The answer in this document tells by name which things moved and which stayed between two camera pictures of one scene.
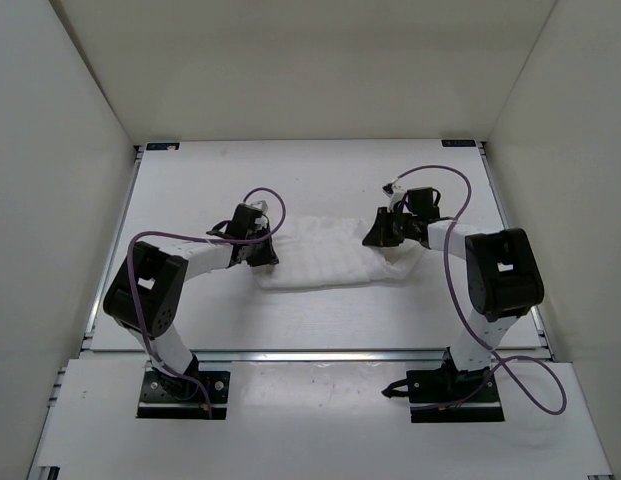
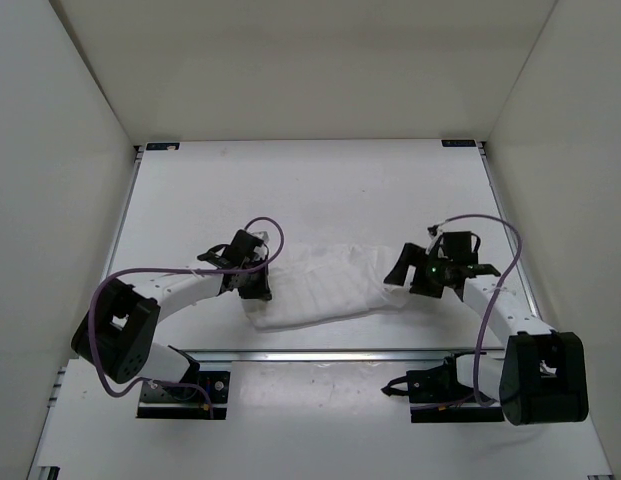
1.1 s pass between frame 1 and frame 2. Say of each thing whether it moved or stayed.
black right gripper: moved
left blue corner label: stayed
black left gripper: moved
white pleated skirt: moved
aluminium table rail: stayed
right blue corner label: stayed
